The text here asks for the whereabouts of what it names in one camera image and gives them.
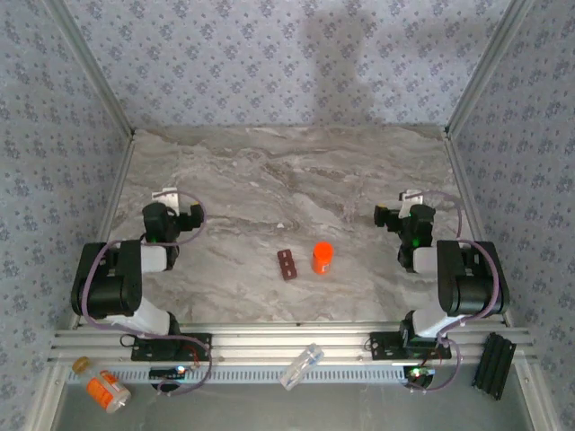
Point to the orange bottle cap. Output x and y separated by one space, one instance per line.
323 250

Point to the orange pill bottle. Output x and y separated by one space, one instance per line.
321 268

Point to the brown pill organizer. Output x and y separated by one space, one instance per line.
288 265

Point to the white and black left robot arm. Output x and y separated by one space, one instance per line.
108 287

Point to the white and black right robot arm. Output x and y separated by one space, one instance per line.
471 283

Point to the small black controller board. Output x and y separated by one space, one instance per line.
164 372
420 372

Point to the black ribbed block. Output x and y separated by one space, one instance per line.
492 366

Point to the small cork-topped jar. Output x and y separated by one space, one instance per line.
82 364

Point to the clear plastic case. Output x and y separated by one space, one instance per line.
301 366

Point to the clear bottle with orange label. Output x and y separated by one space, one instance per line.
105 390

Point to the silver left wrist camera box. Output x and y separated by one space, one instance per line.
167 196

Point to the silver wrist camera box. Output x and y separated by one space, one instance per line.
411 197
167 196

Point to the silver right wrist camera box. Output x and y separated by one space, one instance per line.
411 197

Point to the aluminium side rail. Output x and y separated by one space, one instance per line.
463 179
108 215

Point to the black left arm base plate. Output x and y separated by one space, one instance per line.
197 343

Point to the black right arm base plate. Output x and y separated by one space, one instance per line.
384 345

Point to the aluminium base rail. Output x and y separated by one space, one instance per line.
269 341

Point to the aluminium corner post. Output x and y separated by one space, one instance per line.
486 67
93 67

